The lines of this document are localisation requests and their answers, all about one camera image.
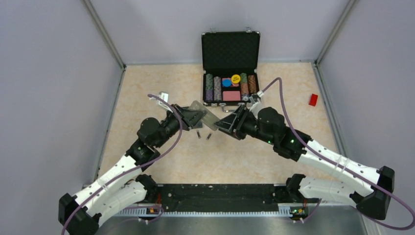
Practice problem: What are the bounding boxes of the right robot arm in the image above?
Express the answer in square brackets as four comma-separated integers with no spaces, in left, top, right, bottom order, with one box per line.
[214,106,395,220]

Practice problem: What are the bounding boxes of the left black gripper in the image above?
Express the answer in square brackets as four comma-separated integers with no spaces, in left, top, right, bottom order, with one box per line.
[155,103,207,148]

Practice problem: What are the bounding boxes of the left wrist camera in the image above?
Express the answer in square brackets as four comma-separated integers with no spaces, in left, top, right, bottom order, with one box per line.
[157,91,169,109]

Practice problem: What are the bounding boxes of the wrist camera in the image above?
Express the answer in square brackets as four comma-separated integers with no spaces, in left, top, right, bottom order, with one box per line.
[249,90,264,116]
[157,91,169,109]

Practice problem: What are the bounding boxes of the pink card deck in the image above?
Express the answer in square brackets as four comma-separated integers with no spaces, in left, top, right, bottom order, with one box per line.
[222,91,241,101]

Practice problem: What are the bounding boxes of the black poker chip case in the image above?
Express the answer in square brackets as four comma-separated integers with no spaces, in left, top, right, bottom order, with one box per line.
[201,29,261,112]

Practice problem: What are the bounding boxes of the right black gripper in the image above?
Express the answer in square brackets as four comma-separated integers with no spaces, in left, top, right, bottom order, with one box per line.
[214,104,276,145]

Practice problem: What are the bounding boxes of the yellow round chip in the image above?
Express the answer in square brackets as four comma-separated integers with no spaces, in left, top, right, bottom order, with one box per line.
[231,74,241,84]

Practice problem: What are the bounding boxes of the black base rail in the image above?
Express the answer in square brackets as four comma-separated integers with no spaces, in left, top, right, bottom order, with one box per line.
[141,184,307,212]

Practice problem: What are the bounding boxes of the blue round chip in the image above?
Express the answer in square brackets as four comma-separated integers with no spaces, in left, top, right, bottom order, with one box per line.
[222,78,232,87]

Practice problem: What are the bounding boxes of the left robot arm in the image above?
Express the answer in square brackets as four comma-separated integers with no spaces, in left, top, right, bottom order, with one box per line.
[58,104,208,235]

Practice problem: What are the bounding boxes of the red toy brick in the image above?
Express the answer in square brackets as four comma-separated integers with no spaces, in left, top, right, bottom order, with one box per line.
[308,94,319,107]

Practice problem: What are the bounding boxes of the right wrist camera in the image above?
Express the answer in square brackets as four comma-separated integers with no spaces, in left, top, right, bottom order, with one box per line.
[249,90,264,116]

